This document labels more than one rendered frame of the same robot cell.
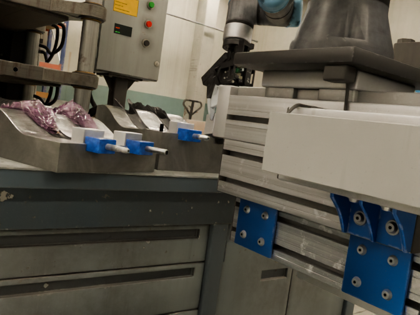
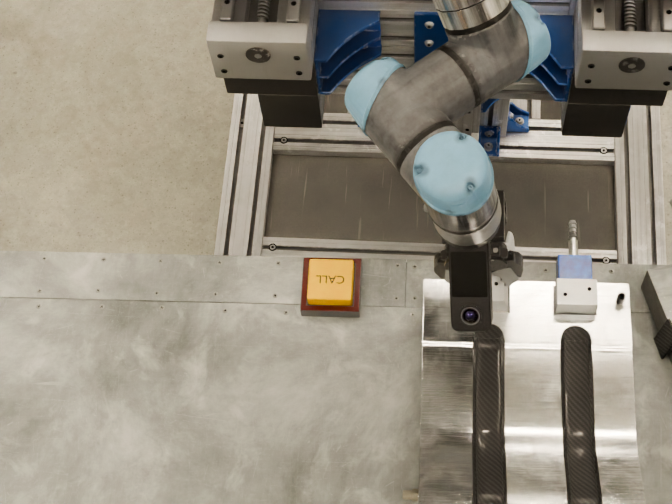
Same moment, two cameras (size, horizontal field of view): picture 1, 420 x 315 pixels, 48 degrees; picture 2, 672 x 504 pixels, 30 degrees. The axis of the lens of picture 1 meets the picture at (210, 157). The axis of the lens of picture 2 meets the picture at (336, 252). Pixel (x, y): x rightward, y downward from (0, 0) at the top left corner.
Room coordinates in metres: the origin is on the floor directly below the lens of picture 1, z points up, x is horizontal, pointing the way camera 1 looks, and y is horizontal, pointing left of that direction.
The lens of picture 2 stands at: (1.78, 0.34, 2.36)
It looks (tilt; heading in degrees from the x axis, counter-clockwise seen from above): 64 degrees down; 228
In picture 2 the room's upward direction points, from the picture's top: 8 degrees counter-clockwise
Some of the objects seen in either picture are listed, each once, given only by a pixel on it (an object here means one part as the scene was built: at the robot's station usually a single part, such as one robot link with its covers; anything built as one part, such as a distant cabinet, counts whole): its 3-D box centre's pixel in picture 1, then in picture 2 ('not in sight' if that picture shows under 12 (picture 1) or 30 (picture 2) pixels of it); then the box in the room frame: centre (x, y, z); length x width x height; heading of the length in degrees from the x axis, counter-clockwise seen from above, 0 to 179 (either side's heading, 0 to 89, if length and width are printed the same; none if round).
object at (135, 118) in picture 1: (155, 118); (539, 452); (1.35, 0.17, 0.92); 0.35 x 0.16 x 0.09; 38
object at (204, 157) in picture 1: (154, 135); (527, 476); (1.37, 0.17, 0.87); 0.50 x 0.26 x 0.14; 38
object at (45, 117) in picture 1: (44, 112); not in sight; (1.09, 0.39, 0.90); 0.26 x 0.18 x 0.08; 55
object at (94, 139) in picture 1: (104, 145); not in sight; (0.89, 0.20, 0.86); 0.13 x 0.05 x 0.05; 55
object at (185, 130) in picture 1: (191, 135); (573, 266); (1.12, 0.05, 0.89); 0.13 x 0.05 x 0.05; 38
